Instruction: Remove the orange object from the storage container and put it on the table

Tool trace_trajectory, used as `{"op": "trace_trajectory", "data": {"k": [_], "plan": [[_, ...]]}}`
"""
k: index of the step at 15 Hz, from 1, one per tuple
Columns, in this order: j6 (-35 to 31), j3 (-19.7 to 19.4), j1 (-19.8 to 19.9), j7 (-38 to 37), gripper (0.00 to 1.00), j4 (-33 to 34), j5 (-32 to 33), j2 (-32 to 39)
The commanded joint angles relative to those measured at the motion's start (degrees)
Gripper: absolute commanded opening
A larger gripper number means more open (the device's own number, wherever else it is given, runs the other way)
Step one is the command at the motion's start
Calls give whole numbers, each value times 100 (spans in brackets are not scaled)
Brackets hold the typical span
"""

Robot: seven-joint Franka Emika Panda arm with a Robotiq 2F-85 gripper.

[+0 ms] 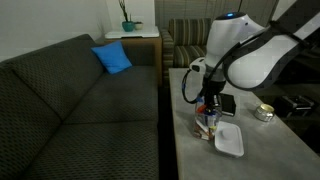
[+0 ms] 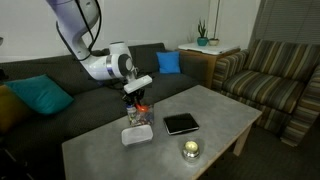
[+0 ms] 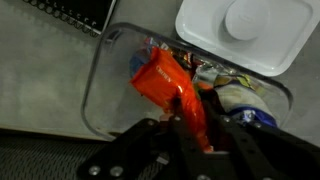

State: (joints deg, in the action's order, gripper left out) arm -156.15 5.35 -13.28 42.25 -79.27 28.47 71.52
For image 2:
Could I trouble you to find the dark grey sofa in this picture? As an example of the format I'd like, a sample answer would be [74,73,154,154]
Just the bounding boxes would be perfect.
[0,42,209,180]

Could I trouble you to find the striped armchair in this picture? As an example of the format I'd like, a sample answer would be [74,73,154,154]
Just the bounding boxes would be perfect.
[211,39,320,148]

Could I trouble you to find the teal plant pot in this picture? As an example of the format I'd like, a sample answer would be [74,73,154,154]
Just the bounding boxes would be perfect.
[196,36,210,47]

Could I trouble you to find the silver candle tin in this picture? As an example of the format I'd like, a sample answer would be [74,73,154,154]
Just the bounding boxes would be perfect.
[182,140,201,161]

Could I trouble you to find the white container lid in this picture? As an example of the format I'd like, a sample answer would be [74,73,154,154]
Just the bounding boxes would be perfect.
[120,124,154,147]

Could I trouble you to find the teal cushion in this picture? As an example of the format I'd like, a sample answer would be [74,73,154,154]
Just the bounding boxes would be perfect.
[3,73,75,116]

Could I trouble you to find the wooden table leg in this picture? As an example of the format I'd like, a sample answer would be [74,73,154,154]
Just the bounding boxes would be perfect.
[232,123,253,157]

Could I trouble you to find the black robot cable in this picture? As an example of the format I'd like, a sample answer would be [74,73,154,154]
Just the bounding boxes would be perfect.
[55,0,103,62]

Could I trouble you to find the window blinds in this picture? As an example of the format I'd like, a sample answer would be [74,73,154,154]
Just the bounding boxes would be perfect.
[249,0,320,46]

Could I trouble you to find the clear plastic storage container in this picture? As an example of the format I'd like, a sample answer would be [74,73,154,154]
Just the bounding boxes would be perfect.
[125,102,155,128]

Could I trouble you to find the blue cushion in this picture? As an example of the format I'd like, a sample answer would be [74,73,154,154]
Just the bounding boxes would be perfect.
[155,50,182,75]

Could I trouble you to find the tall thin plant stem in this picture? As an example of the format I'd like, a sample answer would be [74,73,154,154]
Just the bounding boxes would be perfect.
[213,0,222,40]

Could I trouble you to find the green succulent plant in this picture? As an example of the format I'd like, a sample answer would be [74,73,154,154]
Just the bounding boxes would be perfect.
[197,18,208,39]

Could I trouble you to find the yellow cushion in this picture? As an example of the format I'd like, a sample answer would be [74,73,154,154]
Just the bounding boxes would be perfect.
[0,84,32,134]

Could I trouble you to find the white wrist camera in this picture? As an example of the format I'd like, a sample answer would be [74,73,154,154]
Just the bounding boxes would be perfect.
[123,74,154,95]

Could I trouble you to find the orange snack packet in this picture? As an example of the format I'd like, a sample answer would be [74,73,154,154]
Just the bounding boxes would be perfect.
[135,103,150,113]

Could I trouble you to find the wooden side table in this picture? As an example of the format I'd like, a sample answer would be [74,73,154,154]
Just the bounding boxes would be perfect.
[176,48,242,90]

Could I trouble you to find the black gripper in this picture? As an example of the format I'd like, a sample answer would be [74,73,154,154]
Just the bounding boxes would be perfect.
[121,87,146,108]

